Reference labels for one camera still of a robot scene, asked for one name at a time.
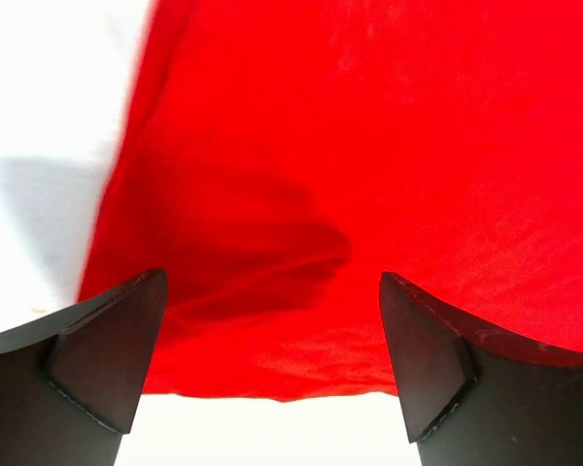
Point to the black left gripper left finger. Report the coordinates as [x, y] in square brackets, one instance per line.
[71, 381]

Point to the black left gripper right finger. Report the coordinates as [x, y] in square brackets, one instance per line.
[474, 393]

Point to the red t-shirt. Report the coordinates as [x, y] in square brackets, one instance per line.
[279, 156]

